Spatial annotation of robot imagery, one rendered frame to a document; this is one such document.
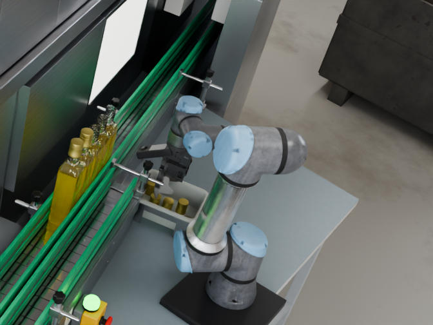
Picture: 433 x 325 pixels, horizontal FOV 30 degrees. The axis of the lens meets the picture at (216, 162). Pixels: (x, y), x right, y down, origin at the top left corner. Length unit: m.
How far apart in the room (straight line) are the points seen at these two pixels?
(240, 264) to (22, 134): 0.69
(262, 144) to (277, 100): 2.99
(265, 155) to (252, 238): 0.41
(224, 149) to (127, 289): 0.62
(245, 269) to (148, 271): 0.31
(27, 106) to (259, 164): 0.59
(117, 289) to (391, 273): 1.95
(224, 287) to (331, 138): 2.53
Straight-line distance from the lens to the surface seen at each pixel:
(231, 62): 3.11
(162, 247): 2.51
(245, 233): 2.27
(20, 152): 2.15
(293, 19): 5.95
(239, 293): 2.34
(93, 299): 2.17
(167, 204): 2.57
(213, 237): 2.15
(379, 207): 4.38
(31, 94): 2.05
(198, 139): 2.26
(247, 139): 1.90
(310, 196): 2.93
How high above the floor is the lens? 2.44
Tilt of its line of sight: 35 degrees down
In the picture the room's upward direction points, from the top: 19 degrees clockwise
